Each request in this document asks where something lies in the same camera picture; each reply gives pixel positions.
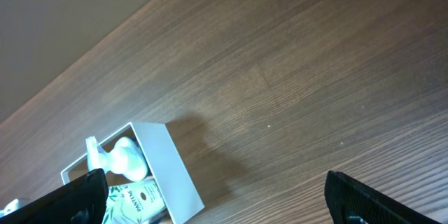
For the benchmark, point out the white cardboard box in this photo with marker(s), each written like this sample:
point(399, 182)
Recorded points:
point(165, 166)

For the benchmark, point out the white floral cosmetic tube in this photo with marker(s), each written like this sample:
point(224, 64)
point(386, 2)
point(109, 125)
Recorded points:
point(134, 203)

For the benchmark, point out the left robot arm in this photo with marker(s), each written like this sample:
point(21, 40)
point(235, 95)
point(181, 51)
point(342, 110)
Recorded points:
point(14, 206)

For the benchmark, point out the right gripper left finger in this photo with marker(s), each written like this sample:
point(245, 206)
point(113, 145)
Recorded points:
point(82, 200)

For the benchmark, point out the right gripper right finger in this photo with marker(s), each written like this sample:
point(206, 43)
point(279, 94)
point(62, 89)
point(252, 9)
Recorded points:
point(350, 201)

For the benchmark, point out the clear spray bottle dark liquid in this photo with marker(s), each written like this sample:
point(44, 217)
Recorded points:
point(126, 158)

